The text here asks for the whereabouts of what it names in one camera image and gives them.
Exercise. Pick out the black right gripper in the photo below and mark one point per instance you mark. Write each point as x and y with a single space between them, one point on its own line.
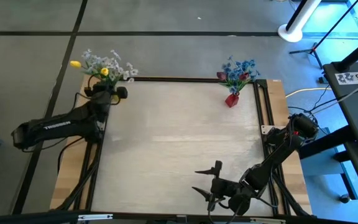
225 188

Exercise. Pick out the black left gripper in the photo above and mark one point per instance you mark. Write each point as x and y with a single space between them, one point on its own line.
104 91

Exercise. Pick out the yellow artificial tulip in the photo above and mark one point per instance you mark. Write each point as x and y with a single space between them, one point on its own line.
104 71
75 64

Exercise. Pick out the white artificial flower bunch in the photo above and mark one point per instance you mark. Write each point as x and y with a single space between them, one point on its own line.
95 60
126 71

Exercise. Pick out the red artificial tulip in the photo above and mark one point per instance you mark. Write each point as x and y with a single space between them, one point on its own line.
244 76
221 75

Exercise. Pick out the blue artificial flower bunch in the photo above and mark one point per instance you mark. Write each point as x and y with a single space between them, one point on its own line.
233 73
249 67

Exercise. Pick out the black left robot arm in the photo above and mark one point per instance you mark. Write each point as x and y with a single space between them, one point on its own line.
57 126

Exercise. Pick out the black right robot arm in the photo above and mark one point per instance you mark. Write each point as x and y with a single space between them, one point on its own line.
278 152

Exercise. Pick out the yellow glass vase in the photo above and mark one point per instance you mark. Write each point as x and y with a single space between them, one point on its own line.
115 99

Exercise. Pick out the red vase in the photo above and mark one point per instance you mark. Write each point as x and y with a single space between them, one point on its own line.
232 100

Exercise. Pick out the black desk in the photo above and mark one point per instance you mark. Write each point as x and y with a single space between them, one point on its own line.
356 112

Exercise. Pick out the black tripod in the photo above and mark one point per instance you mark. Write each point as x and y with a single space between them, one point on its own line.
315 48

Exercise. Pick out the white column stand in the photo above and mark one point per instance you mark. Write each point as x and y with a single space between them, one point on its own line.
294 29

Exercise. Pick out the white printed label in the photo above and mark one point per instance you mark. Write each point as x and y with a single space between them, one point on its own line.
351 77

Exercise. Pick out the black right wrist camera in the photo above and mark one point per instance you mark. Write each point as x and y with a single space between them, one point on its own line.
239 203

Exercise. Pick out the black aluminium table frame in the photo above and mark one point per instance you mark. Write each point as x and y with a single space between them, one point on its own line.
182 79

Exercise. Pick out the white base bracket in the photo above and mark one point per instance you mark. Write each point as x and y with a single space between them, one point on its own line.
267 129

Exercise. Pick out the silver metal bracket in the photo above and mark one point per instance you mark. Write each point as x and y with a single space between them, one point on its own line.
95 216

